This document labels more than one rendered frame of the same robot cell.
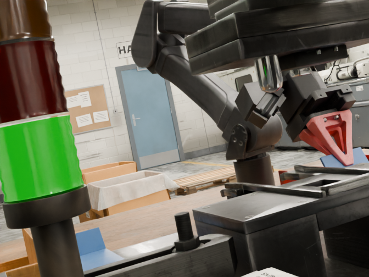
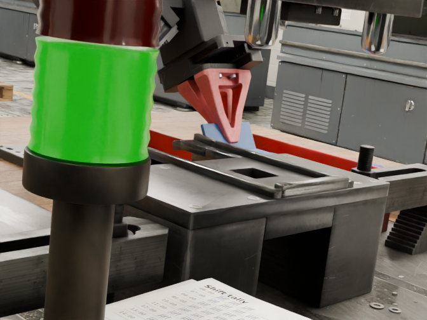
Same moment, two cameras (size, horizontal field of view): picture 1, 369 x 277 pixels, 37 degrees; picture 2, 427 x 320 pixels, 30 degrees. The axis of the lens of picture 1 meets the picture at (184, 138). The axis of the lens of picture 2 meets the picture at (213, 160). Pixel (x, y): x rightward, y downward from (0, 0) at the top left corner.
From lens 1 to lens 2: 0.14 m
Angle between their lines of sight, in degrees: 26
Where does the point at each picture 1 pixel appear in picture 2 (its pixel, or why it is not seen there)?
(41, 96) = (150, 18)
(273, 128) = not seen: hidden behind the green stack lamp
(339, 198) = (293, 203)
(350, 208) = (300, 217)
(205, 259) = (136, 254)
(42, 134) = (138, 75)
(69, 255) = (107, 249)
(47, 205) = (119, 178)
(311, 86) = (214, 25)
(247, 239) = (190, 237)
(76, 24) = not seen: outside the picture
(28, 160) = (112, 108)
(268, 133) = not seen: hidden behind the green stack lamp
